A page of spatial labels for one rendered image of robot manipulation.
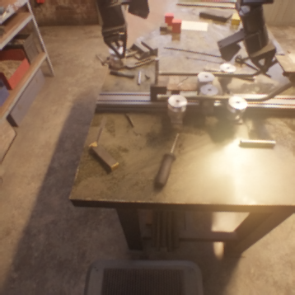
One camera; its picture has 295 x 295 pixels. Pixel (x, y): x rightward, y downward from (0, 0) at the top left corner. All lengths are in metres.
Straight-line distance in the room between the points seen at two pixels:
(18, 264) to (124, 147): 1.13
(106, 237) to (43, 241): 0.39
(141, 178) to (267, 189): 0.31
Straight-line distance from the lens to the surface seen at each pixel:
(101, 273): 1.12
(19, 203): 1.73
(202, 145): 0.62
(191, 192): 0.54
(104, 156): 0.58
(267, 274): 1.50
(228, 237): 1.25
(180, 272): 1.11
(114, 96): 0.73
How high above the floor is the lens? 1.35
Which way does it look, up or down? 51 degrees down
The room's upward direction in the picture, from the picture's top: 2 degrees counter-clockwise
